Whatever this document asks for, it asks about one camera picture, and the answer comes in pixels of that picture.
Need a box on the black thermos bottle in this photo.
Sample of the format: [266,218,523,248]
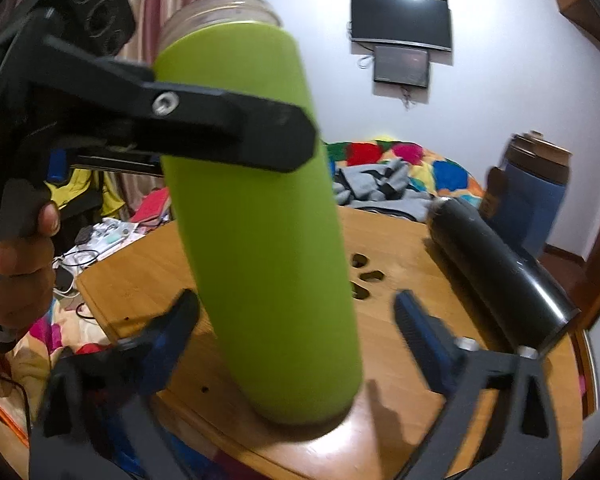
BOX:
[427,197,580,356]

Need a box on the green thermos cup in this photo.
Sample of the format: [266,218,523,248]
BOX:
[154,0,362,425]

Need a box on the colourful patchwork blanket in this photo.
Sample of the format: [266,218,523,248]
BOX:
[325,139,483,207]

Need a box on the grey clothing on bed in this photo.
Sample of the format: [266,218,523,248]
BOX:
[332,158,432,223]

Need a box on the small dark wall monitor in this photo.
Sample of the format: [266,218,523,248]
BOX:
[373,44,430,89]

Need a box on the black wall television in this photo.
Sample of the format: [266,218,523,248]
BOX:
[350,0,453,52]

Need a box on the person's left hand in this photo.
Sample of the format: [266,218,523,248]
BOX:
[0,202,60,337]

